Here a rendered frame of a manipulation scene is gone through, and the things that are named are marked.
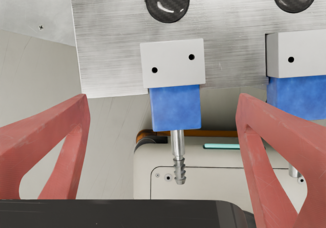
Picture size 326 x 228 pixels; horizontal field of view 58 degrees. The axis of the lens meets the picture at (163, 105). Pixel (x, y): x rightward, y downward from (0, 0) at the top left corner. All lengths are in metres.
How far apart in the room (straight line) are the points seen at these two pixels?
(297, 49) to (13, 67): 1.11
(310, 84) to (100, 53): 0.18
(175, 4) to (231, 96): 0.91
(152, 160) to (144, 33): 0.66
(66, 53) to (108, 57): 0.91
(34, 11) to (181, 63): 0.18
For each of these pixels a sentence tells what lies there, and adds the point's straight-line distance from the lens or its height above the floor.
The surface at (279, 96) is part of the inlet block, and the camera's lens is 0.27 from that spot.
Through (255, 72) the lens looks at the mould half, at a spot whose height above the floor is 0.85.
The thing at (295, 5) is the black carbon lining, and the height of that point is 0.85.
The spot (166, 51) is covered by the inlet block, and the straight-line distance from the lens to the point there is 0.24.
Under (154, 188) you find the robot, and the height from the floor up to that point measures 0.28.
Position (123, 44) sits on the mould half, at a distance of 0.26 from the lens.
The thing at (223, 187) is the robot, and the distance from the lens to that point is 0.94.
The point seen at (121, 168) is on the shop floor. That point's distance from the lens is 1.21.
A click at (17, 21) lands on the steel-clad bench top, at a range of 0.35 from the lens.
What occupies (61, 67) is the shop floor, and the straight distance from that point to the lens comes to 1.18.
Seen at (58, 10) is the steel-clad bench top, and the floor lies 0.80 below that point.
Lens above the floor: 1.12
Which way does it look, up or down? 81 degrees down
